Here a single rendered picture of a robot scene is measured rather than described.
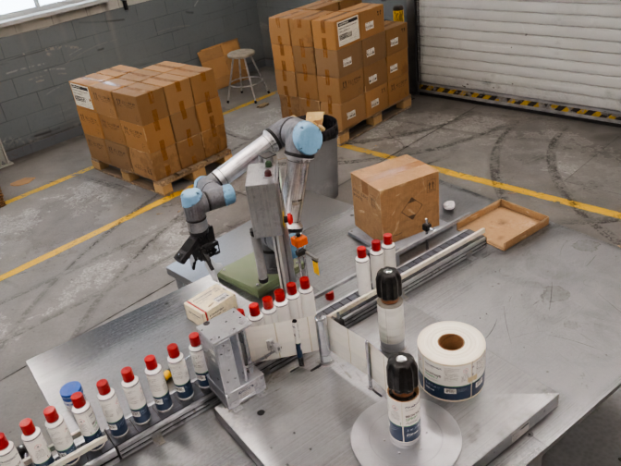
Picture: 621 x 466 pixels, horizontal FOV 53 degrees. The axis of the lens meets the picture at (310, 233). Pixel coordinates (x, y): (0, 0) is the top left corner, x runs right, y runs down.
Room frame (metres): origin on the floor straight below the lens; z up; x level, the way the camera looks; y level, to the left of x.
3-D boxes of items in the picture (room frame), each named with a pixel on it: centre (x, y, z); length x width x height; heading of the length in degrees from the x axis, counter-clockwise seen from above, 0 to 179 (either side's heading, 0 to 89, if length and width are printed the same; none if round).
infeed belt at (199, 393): (1.82, -0.01, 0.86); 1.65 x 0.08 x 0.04; 123
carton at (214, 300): (2.00, 0.42, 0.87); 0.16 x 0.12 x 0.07; 132
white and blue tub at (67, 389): (1.60, 0.86, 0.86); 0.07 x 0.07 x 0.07
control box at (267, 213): (1.83, 0.13, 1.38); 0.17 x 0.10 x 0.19; 178
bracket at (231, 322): (1.51, 0.29, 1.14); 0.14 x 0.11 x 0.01; 123
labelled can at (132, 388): (1.43, 0.59, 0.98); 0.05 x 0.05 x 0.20
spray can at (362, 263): (1.93, -0.18, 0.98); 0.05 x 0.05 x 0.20
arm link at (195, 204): (2.02, 0.40, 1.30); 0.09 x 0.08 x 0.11; 116
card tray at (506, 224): (2.36, -0.85, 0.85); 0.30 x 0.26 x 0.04; 123
